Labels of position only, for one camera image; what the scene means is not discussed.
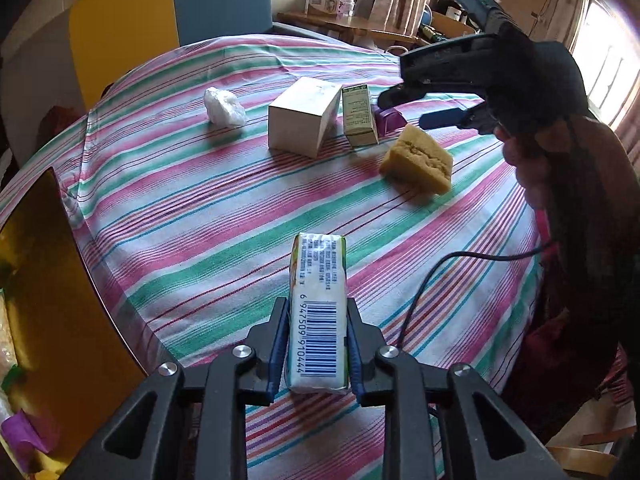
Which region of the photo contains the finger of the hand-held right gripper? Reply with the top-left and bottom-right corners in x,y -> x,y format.
419,106 -> 501,134
377,82 -> 433,109

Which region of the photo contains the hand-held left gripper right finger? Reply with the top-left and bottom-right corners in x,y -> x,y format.
345,297 -> 571,480

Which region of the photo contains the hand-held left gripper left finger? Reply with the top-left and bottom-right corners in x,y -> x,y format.
60,296 -> 292,480

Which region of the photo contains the purple snack packet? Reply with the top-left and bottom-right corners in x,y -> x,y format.
0,409 -> 57,454
375,106 -> 407,132

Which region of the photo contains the white packet with barcode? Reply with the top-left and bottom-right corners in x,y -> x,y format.
284,232 -> 352,395

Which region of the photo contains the person's right forearm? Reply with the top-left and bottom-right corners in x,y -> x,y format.
530,112 -> 640,351

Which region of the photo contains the person's right hand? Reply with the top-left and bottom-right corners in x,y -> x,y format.
494,125 -> 551,213

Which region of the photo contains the brown cardboard box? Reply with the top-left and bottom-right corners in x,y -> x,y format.
430,10 -> 478,41

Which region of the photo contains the green carton box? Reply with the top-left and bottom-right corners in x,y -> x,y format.
341,84 -> 379,149

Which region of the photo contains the yellow sponge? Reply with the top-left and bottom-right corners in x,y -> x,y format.
378,124 -> 455,195

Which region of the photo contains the wooden side table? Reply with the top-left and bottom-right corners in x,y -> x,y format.
276,10 -> 421,53

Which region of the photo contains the white cardboard box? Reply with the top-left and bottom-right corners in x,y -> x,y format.
268,76 -> 342,160

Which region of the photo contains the window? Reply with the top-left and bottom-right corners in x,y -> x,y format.
570,0 -> 632,126

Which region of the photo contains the grey yellow blue chair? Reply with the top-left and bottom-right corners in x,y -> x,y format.
0,0 -> 273,161

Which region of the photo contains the dark red cloth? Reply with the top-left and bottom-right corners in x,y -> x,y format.
40,105 -> 88,148

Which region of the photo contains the black cable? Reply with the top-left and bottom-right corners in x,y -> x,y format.
397,240 -> 558,348

